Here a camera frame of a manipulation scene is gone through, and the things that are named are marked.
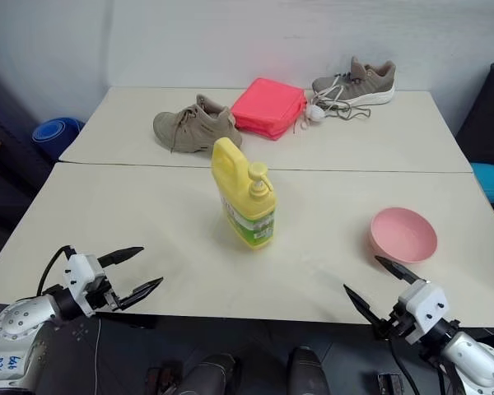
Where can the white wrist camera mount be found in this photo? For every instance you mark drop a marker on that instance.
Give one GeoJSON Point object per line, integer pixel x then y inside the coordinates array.
{"type": "Point", "coordinates": [424, 306]}
{"type": "Point", "coordinates": [80, 273]}

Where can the taupe sneaker with white sole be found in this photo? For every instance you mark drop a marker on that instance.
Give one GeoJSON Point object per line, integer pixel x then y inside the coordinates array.
{"type": "Point", "coordinates": [364, 84]}

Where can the yellow soap pump bottle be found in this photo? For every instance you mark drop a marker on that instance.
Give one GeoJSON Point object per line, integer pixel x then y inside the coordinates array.
{"type": "Point", "coordinates": [245, 205]}

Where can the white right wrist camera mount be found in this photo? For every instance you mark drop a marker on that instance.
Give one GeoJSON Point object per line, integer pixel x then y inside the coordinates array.
{"type": "Point", "coordinates": [424, 306]}

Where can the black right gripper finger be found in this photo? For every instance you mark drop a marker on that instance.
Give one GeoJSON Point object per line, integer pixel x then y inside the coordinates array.
{"type": "Point", "coordinates": [399, 271]}
{"type": "Point", "coordinates": [362, 306]}

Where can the small dark box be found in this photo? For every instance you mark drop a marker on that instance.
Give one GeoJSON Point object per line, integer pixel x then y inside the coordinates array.
{"type": "Point", "coordinates": [390, 384]}

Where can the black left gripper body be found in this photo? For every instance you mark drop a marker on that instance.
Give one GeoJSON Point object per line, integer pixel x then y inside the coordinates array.
{"type": "Point", "coordinates": [103, 298]}

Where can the dark rounded shape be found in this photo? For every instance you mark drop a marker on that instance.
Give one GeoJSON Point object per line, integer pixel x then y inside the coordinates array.
{"type": "Point", "coordinates": [308, 372]}
{"type": "Point", "coordinates": [212, 374]}

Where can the taupe sneaker with dark sole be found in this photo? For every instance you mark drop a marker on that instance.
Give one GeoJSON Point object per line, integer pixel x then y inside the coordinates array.
{"type": "Point", "coordinates": [193, 129]}

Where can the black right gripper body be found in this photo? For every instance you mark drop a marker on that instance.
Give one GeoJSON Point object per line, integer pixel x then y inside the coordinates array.
{"type": "Point", "coordinates": [397, 327]}

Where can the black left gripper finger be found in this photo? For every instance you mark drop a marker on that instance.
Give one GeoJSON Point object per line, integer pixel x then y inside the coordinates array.
{"type": "Point", "coordinates": [119, 255]}
{"type": "Point", "coordinates": [140, 293]}

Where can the pink folded fabric bag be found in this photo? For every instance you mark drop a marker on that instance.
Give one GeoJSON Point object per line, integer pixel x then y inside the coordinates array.
{"type": "Point", "coordinates": [267, 109]}

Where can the pink plastic bowl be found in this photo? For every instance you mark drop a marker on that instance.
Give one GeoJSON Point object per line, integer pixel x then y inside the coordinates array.
{"type": "Point", "coordinates": [403, 236]}

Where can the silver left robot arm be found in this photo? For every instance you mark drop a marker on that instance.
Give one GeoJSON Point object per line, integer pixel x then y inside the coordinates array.
{"type": "Point", "coordinates": [22, 325]}

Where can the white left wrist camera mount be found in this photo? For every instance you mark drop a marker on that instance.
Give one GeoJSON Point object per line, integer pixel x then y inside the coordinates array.
{"type": "Point", "coordinates": [80, 273]}

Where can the black chair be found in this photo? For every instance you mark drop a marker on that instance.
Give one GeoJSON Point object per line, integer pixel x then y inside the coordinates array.
{"type": "Point", "coordinates": [487, 115]}

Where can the cyan fabric cushion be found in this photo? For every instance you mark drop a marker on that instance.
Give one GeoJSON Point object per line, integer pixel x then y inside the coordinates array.
{"type": "Point", "coordinates": [492, 181]}

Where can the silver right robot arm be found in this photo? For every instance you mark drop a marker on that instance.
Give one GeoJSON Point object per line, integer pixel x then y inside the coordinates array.
{"type": "Point", "coordinates": [473, 362]}

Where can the dark reddish object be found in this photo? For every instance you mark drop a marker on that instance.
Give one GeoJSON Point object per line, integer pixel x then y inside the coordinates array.
{"type": "Point", "coordinates": [164, 378]}

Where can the blue rolled mat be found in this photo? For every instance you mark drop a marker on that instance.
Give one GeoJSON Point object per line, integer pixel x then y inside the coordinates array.
{"type": "Point", "coordinates": [55, 133]}

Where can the small white ball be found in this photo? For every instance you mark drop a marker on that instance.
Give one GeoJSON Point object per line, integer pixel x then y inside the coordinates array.
{"type": "Point", "coordinates": [315, 112]}

